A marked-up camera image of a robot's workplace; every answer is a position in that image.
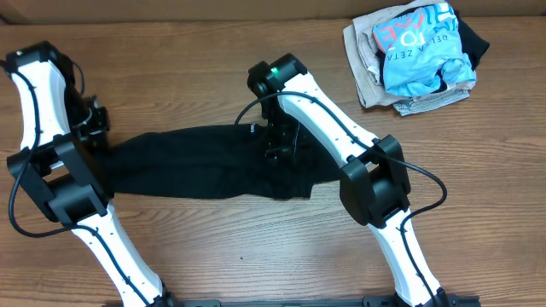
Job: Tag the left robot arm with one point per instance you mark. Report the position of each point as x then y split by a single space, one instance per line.
63 130

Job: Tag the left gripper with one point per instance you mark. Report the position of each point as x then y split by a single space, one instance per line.
97 129

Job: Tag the beige folded garment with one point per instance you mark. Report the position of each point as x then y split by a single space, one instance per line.
361 48

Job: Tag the black t-shirt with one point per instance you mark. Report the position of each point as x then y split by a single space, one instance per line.
218 162

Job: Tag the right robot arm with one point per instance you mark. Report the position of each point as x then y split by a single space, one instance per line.
374 180

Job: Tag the grey patterned folded garment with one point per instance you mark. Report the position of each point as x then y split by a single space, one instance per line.
431 102

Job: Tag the light blue printed t-shirt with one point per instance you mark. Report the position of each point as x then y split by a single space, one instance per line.
422 55

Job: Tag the black garment in pile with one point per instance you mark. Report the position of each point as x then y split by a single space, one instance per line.
471 40

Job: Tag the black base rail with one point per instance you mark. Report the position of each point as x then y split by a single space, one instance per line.
370 301

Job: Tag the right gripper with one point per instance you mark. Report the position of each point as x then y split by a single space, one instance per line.
276 146

